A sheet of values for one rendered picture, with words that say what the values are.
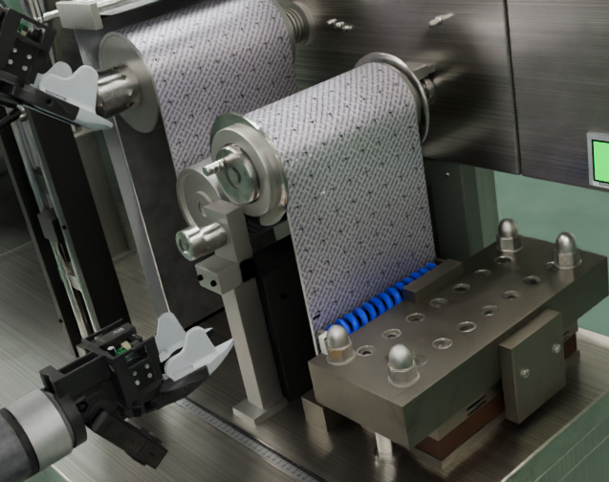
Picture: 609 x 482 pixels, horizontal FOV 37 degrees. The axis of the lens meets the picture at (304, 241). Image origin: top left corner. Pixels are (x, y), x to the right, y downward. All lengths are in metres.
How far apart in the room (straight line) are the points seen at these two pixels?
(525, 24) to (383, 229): 0.31
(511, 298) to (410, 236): 0.16
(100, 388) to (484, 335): 0.45
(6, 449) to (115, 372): 0.13
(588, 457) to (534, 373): 0.15
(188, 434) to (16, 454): 0.38
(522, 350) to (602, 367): 0.18
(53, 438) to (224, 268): 0.32
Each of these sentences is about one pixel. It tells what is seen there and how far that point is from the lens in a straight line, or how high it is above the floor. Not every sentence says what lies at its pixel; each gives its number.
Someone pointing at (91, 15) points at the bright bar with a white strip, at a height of 1.44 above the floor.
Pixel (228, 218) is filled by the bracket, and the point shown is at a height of 1.20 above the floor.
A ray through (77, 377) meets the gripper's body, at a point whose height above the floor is 1.15.
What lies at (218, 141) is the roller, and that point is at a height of 1.29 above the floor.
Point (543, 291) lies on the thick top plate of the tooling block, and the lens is 1.19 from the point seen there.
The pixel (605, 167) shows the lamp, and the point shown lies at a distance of 1.15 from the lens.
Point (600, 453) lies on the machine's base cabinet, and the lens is 1.27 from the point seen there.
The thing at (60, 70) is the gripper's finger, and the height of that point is 1.43.
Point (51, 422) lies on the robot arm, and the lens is 0.95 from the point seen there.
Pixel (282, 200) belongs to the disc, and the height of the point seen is 1.22.
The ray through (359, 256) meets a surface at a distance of 1.17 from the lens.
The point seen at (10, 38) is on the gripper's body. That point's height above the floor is 1.48.
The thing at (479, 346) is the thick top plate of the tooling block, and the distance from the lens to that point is 1.08.
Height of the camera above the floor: 1.62
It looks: 25 degrees down
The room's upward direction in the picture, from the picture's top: 12 degrees counter-clockwise
